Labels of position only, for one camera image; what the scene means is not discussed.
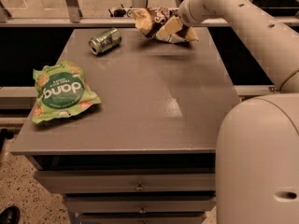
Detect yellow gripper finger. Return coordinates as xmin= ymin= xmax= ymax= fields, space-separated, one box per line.
xmin=185 ymin=27 xmax=199 ymax=41
xmin=156 ymin=16 xmax=183 ymax=40

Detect brown Late July chip bag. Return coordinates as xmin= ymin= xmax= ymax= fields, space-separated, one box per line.
xmin=132 ymin=7 xmax=190 ymax=44

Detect green soda can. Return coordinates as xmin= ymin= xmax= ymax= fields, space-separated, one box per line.
xmin=89 ymin=28 xmax=121 ymax=55

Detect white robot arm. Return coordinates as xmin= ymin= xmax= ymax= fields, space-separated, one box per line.
xmin=178 ymin=0 xmax=299 ymax=224

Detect dark object behind can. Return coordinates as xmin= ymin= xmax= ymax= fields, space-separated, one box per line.
xmin=108 ymin=7 xmax=131 ymax=18

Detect green Dang chip bag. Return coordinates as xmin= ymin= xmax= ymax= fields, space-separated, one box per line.
xmin=32 ymin=61 xmax=101 ymax=124

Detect grey drawer cabinet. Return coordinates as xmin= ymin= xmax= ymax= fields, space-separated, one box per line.
xmin=12 ymin=28 xmax=239 ymax=219

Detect top drawer with knob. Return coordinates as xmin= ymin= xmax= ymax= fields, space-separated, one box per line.
xmin=34 ymin=169 xmax=216 ymax=194

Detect drawer with knob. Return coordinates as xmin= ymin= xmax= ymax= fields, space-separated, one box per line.
xmin=34 ymin=169 xmax=216 ymax=194
xmin=63 ymin=195 xmax=216 ymax=214

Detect middle drawer with knob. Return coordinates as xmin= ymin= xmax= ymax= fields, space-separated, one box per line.
xmin=63 ymin=195 xmax=216 ymax=214

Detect bottom drawer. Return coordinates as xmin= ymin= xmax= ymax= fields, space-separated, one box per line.
xmin=81 ymin=213 xmax=205 ymax=224

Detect black shoe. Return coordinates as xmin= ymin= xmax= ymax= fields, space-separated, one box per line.
xmin=0 ymin=206 xmax=20 ymax=224

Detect metal railing frame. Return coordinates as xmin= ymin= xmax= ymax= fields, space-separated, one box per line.
xmin=0 ymin=0 xmax=299 ymax=29

